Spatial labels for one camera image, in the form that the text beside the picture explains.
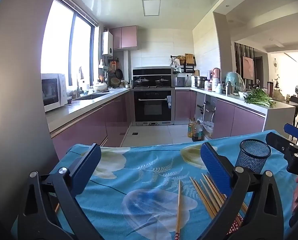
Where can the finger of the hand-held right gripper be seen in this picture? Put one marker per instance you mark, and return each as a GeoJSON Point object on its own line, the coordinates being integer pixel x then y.
{"type": "Point", "coordinates": [293, 130]}
{"type": "Point", "coordinates": [276, 140]}

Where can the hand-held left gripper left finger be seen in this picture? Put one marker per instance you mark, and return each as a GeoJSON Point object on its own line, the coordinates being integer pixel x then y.
{"type": "Point", "coordinates": [89, 165]}

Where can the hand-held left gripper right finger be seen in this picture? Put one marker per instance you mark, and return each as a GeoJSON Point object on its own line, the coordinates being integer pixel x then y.
{"type": "Point", "coordinates": [215, 167]}

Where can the bunch of wooden chopsticks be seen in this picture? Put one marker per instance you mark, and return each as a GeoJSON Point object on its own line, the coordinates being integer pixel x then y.
{"type": "Point", "coordinates": [205, 195]}

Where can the black mesh holder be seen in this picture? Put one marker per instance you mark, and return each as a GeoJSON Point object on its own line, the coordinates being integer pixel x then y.
{"type": "Point", "coordinates": [251, 157]}

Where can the red-ended wooden chopstick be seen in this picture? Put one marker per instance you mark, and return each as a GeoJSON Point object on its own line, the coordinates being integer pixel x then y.
{"type": "Point", "coordinates": [178, 205]}

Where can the clear plastic bag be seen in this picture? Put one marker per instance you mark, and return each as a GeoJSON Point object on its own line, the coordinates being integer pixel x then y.
{"type": "Point", "coordinates": [207, 128]}

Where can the cooking oil bottles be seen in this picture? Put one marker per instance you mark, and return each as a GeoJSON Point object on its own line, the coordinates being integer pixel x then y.
{"type": "Point", "coordinates": [197, 132]}

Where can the pink kitchen base cabinet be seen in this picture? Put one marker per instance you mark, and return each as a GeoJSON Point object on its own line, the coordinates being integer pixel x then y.
{"type": "Point", "coordinates": [239, 120]}
{"type": "Point", "coordinates": [89, 122]}

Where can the green leafy vegetables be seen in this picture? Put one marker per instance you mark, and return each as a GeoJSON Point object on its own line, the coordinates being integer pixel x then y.
{"type": "Point", "coordinates": [259, 98]}

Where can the yellow cooking oil bottle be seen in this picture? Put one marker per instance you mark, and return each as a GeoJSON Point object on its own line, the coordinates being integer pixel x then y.
{"type": "Point", "coordinates": [191, 128]}

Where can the dark tumbler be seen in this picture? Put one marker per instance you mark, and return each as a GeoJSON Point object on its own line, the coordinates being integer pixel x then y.
{"type": "Point", "coordinates": [269, 88]}

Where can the blue floral tablecloth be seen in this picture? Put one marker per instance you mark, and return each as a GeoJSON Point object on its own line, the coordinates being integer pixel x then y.
{"type": "Point", "coordinates": [144, 180]}

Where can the white kitchen countertop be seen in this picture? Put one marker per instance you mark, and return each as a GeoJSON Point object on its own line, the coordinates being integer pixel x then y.
{"type": "Point", "coordinates": [71, 108]}

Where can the kitchen sink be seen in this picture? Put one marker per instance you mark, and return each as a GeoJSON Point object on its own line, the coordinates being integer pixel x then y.
{"type": "Point", "coordinates": [91, 97]}

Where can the steel thermos bottle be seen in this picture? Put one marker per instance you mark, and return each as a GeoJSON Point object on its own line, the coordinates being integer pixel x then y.
{"type": "Point", "coordinates": [229, 88]}

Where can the mint green appliance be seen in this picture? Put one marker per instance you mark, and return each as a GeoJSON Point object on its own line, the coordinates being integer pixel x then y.
{"type": "Point", "coordinates": [235, 80]}

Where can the white casserole pot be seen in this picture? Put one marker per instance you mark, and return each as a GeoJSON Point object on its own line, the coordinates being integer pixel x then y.
{"type": "Point", "coordinates": [100, 87]}

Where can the white microwave oven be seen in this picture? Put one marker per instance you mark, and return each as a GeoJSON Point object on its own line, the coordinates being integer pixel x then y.
{"type": "Point", "coordinates": [53, 92]}

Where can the steel sink faucet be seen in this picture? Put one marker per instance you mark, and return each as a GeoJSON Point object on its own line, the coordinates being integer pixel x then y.
{"type": "Point", "coordinates": [79, 85]}

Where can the white plastic bottle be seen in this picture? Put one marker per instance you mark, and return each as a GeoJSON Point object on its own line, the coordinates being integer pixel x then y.
{"type": "Point", "coordinates": [215, 85]}

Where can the steel steamer pot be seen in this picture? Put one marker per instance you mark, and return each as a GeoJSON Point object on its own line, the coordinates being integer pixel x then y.
{"type": "Point", "coordinates": [200, 82]}

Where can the black integrated stove oven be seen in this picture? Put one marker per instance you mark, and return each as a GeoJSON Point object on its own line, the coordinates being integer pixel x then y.
{"type": "Point", "coordinates": [152, 105]}

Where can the pink kettle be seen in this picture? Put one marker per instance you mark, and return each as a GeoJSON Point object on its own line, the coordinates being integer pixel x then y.
{"type": "Point", "coordinates": [216, 72]}

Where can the silver box appliance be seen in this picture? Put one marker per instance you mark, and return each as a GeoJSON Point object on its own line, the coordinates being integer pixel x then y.
{"type": "Point", "coordinates": [180, 82]}

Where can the hanging black frying pan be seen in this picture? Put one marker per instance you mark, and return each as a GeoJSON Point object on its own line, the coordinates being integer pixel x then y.
{"type": "Point", "coordinates": [119, 74]}

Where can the black pot glass lid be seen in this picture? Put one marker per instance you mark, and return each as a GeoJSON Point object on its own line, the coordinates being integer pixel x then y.
{"type": "Point", "coordinates": [142, 81]}
{"type": "Point", "coordinates": [162, 81]}

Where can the grey refrigerator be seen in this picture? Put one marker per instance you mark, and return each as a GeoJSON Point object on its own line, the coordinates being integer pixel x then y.
{"type": "Point", "coordinates": [16, 92]}

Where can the wooden cutting board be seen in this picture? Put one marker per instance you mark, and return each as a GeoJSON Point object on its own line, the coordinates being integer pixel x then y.
{"type": "Point", "coordinates": [189, 58]}

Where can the kitchen window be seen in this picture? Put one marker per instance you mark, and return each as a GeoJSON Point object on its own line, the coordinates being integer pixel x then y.
{"type": "Point", "coordinates": [58, 42]}

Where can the ceiling light panel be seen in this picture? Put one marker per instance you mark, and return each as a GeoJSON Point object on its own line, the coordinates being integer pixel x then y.
{"type": "Point", "coordinates": [151, 7]}

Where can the wall clock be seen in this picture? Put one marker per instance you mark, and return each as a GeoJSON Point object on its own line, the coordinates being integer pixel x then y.
{"type": "Point", "coordinates": [275, 63]}

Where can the pink wall picture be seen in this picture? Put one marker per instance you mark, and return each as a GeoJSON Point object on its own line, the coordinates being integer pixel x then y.
{"type": "Point", "coordinates": [248, 67]}

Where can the black wall rack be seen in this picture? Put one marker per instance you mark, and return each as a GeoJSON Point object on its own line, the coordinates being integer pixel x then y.
{"type": "Point", "coordinates": [189, 67]}

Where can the white wall water heater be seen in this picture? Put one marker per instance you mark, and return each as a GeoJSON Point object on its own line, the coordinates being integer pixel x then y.
{"type": "Point", "coordinates": [107, 43]}

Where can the pink wall cabinet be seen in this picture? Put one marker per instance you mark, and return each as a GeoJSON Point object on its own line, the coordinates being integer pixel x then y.
{"type": "Point", "coordinates": [125, 37]}

